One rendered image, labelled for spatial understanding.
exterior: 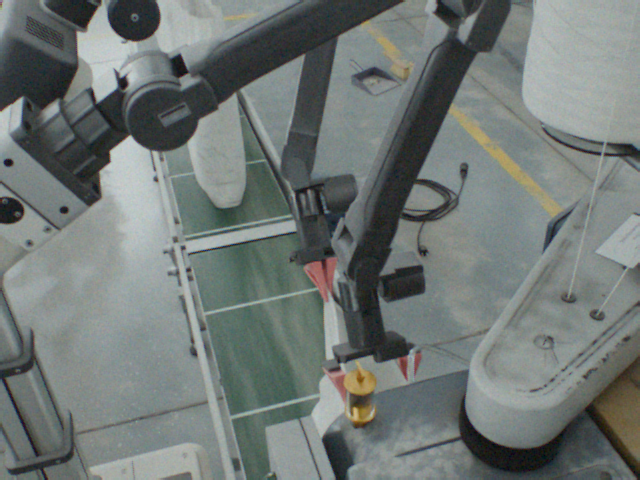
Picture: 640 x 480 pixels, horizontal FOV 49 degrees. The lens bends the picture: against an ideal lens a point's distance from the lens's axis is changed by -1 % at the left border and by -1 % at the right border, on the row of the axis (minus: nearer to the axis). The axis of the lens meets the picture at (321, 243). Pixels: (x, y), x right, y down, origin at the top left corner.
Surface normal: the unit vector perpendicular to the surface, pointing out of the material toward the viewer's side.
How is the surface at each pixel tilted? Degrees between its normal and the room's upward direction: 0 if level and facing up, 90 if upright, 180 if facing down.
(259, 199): 0
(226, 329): 0
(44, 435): 90
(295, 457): 0
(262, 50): 89
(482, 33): 92
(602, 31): 88
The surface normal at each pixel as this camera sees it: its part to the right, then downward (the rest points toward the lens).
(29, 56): 0.56, 0.09
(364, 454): -0.58, -0.54
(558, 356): -0.04, -0.80
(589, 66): -0.61, 0.48
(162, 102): 0.31, 0.59
